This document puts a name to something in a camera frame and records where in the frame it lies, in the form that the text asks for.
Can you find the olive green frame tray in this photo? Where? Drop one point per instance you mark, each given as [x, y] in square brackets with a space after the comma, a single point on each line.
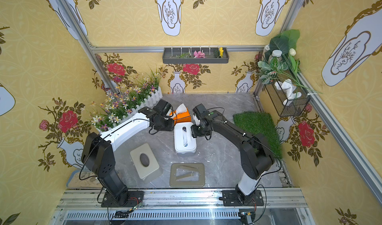
[187, 175]

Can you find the white cloth in basket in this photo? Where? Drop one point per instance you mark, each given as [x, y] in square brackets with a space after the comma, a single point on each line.
[289, 90]

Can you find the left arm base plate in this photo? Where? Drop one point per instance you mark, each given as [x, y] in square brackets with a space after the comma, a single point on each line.
[126, 199]

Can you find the white fence flower planter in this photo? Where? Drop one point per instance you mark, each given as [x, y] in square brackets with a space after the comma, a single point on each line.
[119, 107]

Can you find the sand tray with stones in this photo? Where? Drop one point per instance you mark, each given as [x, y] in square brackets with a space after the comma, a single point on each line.
[74, 182]

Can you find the pink artificial flower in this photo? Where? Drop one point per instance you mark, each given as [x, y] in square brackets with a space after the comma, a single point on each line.
[199, 54]

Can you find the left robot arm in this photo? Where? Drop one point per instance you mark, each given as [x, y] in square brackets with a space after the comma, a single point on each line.
[98, 154]

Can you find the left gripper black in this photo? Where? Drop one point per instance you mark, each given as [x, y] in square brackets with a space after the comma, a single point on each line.
[166, 123]

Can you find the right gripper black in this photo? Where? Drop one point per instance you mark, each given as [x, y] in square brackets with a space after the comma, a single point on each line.
[198, 129]

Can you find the green artificial leaf plant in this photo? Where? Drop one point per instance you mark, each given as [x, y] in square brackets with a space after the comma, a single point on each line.
[279, 60]

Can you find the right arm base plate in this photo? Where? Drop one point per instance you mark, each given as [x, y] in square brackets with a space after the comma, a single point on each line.
[233, 198]

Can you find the yellow artificial flower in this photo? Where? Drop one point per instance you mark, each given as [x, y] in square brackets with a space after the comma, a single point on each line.
[221, 52]

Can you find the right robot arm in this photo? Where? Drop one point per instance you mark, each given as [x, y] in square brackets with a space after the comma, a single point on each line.
[256, 158]

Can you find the white tissue box lid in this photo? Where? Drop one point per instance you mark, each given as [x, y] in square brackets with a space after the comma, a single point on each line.
[178, 137]

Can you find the green artificial grass mat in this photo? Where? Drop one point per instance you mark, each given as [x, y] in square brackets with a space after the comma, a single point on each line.
[260, 122]

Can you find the grey tissue box base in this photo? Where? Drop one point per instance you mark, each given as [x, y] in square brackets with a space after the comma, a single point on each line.
[190, 153]

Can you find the orange tissue pack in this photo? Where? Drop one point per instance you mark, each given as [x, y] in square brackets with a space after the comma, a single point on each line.
[181, 114]

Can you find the black wire wall basket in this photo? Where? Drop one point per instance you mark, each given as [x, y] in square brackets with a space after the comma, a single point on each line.
[277, 97]

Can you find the beige tissue box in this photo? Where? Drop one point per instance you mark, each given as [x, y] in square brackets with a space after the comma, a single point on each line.
[146, 164]

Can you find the blue tissue paper pack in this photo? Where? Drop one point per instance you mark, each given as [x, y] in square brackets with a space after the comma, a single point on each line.
[185, 136]

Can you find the grey wall shelf tray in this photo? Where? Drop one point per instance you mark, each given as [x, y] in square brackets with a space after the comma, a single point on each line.
[185, 55]

